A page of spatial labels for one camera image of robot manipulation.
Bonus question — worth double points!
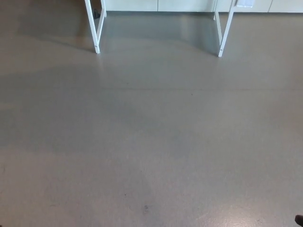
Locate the white table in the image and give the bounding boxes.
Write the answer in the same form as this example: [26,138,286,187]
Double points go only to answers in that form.
[84,0,237,58]

